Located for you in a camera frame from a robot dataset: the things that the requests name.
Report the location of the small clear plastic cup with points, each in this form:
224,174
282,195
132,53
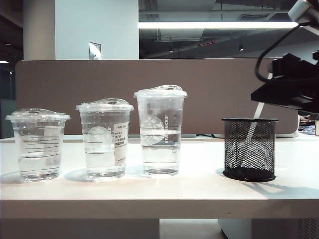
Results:
37,161

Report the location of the small clear cup lid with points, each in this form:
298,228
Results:
37,115

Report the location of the large clear Starbucks cup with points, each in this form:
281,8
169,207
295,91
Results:
159,154

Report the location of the small box with dark lid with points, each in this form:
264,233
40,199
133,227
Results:
317,128

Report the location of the silver wall plaque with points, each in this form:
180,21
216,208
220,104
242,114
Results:
94,51

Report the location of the large clear cup lid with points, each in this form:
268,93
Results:
159,92

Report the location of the medium clear labelled cup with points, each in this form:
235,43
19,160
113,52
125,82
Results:
99,159

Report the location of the under-desk pedestal cabinet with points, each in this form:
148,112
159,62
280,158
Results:
274,229

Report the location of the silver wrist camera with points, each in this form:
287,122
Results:
302,10

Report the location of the long ceiling light strip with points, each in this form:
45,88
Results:
211,25

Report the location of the brown fabric desk partition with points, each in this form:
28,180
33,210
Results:
199,87

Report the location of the black ceiling spot lamp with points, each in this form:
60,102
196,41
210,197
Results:
241,47

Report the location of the black mesh pen holder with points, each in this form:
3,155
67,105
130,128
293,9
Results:
264,171

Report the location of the red illuminated ceiling sign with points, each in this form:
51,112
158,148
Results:
207,44

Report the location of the grey ceiling ventilation duct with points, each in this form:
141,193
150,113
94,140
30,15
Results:
174,35

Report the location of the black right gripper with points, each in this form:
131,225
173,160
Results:
312,92

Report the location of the white paper straw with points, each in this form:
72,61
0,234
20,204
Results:
258,109

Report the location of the medium clear cup lid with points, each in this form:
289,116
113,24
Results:
104,105

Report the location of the brown desk support panel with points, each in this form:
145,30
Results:
74,229

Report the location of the seated person in background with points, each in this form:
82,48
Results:
304,118

